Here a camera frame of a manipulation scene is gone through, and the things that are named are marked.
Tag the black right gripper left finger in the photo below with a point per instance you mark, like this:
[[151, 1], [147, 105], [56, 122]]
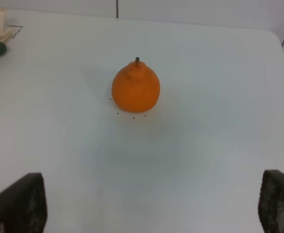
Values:
[[23, 205]]

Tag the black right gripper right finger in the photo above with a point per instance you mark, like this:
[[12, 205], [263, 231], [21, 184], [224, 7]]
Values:
[[271, 202]]

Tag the orange fruit with stem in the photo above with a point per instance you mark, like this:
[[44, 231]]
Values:
[[136, 87]]

